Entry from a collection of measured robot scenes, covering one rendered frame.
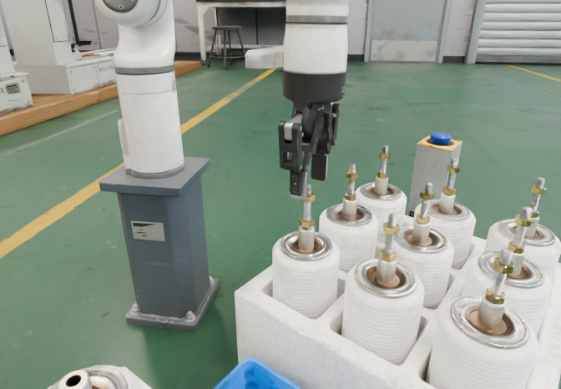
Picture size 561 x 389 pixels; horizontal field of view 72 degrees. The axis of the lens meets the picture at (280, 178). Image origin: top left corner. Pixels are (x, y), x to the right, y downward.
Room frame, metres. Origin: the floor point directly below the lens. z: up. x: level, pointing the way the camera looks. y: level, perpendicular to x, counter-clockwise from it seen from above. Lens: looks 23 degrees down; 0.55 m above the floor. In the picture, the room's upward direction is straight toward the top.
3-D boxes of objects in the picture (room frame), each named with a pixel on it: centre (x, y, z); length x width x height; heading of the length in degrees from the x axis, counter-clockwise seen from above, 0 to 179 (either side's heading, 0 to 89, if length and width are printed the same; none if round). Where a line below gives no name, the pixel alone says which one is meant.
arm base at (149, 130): (0.64, 0.22, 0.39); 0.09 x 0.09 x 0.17; 80
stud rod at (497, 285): (0.32, -0.22, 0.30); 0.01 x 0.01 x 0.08
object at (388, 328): (0.40, -0.13, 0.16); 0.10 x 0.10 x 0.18
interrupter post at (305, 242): (0.47, -0.04, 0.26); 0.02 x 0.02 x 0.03
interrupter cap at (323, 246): (0.47, -0.04, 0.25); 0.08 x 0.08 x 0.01
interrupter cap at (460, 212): (0.58, -0.28, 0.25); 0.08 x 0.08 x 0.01
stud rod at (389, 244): (0.40, -0.13, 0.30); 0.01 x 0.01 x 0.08
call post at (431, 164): (0.76, -0.33, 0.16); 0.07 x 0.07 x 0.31; 51
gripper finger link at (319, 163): (0.50, -0.05, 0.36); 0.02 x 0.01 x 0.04; 62
